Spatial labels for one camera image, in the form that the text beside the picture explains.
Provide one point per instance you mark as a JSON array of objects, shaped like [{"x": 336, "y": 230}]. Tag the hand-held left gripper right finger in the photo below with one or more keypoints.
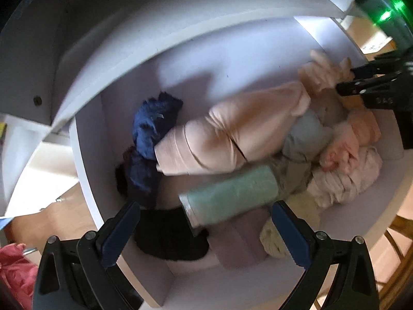
[{"x": 290, "y": 232}]

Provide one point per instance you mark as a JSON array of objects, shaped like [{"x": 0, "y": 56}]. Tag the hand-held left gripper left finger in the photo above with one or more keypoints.
[{"x": 119, "y": 234}]

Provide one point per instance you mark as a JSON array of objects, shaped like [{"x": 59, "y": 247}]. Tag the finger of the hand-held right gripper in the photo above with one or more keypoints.
[
  {"x": 364, "y": 70},
  {"x": 355, "y": 87}
]

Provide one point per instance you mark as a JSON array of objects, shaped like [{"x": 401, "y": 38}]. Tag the pale pink cloth bundle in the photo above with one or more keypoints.
[{"x": 317, "y": 71}]

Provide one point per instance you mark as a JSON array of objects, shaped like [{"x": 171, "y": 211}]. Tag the pink printed towel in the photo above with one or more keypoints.
[{"x": 338, "y": 155}]

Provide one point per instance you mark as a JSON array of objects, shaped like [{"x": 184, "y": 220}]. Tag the mint green towel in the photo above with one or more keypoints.
[{"x": 232, "y": 193}]

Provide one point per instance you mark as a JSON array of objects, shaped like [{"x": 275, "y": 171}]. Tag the beige cloth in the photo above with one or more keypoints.
[{"x": 226, "y": 129}]

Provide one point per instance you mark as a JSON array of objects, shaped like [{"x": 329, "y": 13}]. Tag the white cabinet shelf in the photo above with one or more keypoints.
[{"x": 226, "y": 55}]

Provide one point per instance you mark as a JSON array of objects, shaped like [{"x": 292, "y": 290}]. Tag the cream knit cloth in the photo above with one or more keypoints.
[{"x": 274, "y": 243}]

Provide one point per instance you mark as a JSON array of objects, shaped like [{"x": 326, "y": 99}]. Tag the white patterned mat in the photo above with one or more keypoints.
[{"x": 376, "y": 46}]

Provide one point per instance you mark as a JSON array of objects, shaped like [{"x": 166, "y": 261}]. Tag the peach cloth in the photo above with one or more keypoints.
[{"x": 364, "y": 126}]

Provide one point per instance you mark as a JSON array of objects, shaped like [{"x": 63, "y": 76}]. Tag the black cloth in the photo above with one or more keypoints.
[{"x": 167, "y": 235}]

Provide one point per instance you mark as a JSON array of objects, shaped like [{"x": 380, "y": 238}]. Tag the lilac folded cloth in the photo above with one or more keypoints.
[{"x": 238, "y": 242}]

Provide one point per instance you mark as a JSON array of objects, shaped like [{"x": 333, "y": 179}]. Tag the grey green cloth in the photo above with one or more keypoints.
[{"x": 290, "y": 176}]

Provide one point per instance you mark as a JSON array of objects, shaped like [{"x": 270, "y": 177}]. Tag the grey blue cloth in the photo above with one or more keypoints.
[{"x": 306, "y": 135}]

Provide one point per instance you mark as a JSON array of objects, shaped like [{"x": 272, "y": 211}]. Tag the white cloth bundle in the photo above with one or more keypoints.
[{"x": 342, "y": 180}]

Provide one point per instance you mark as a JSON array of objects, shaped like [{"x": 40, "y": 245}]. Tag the wooden chair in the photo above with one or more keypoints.
[{"x": 395, "y": 232}]

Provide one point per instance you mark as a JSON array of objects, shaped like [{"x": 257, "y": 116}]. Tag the red cloth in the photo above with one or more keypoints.
[{"x": 16, "y": 271}]

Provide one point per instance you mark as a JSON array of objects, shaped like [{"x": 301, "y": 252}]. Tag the navy blue cloth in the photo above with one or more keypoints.
[{"x": 151, "y": 126}]

